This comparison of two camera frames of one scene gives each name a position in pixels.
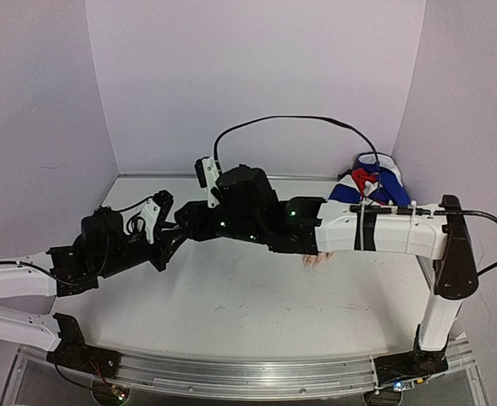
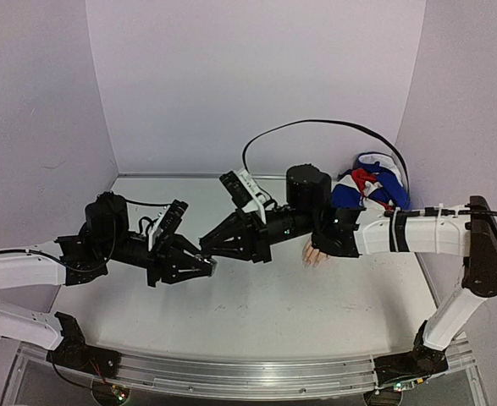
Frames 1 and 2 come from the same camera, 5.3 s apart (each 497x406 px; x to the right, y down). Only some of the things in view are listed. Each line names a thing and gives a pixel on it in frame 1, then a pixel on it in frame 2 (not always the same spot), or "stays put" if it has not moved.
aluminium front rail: [292, 379] stays put
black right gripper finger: [198, 220] to [231, 238]
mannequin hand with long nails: [312, 260] stays put
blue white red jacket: [376, 178] stays put
